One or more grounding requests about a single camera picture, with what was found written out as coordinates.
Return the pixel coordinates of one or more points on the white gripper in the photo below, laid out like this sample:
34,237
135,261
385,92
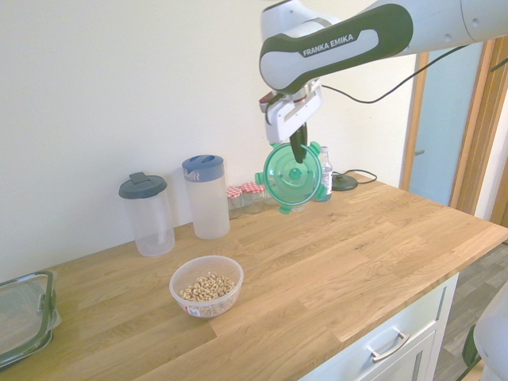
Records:
289,119

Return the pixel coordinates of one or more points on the green round container lid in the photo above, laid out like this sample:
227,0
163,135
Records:
285,186

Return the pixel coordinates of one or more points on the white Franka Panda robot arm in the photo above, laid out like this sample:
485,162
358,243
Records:
337,43

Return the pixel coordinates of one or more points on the clear pitcher with blue lid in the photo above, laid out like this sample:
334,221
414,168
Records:
208,206

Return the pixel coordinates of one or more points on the clear round food container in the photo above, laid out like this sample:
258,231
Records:
210,262

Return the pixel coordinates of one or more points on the clear canister with grey lid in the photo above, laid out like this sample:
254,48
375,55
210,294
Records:
148,222

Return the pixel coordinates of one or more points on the glass box green clip lid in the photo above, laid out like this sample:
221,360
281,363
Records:
20,313

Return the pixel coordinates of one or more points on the clear plastic water bottle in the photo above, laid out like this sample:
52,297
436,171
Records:
326,178

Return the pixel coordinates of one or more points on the black round lamp base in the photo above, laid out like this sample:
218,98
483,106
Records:
345,183

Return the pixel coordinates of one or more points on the clear drinking glass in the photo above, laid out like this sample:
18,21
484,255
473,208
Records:
299,208

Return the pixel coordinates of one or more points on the frosted glass door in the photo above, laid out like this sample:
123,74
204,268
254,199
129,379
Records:
444,139

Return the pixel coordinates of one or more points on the cereal rings heap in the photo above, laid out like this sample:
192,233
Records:
206,287

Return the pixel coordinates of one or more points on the wooden door frame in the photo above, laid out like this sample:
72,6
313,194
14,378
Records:
412,119

